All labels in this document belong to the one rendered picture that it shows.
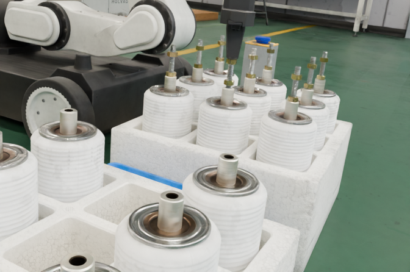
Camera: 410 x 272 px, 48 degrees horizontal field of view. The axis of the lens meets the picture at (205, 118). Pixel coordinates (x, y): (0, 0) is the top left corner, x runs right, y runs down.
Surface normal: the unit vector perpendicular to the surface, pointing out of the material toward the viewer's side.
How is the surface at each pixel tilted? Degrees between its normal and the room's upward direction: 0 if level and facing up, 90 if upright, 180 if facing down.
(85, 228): 90
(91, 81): 46
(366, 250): 0
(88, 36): 90
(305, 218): 90
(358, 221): 0
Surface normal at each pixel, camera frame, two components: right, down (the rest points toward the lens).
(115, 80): 0.71, -0.50
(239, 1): -0.04, 0.30
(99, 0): 0.89, 0.22
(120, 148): -0.42, 0.23
